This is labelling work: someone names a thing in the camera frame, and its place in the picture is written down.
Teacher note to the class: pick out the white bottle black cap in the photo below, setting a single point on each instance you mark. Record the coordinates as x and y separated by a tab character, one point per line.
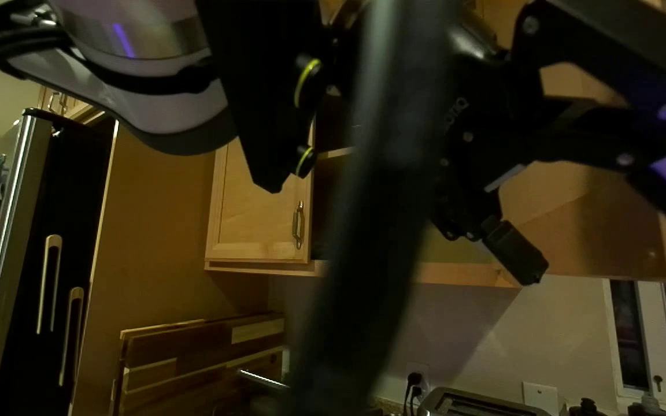
647	408

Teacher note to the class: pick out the white framed window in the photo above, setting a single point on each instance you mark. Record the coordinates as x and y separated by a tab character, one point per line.
652	348

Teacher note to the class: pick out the wall outlet with plug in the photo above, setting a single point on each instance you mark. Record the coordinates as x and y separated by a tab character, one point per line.
414	382

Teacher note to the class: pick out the dark striped wooden cutting board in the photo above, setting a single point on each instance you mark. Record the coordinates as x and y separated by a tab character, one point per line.
195	355

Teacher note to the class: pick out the stainless steel toaster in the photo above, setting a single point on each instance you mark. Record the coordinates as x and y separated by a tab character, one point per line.
472	404

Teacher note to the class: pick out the window latch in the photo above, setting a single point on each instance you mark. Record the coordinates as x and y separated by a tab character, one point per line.
658	382

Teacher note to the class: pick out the black capped bottle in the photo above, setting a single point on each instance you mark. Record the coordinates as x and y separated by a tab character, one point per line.
586	408

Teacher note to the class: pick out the white wall plate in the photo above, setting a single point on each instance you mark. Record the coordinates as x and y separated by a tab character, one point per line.
542	397

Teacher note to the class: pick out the wooden toaster tongs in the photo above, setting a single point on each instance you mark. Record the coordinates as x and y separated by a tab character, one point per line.
42	292

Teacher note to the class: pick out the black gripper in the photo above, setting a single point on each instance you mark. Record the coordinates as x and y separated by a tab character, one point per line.
486	117

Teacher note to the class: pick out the black connector housing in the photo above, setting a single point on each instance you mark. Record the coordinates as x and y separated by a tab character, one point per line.
270	93

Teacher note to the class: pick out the tall wooden cabinet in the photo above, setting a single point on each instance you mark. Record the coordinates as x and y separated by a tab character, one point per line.
155	270

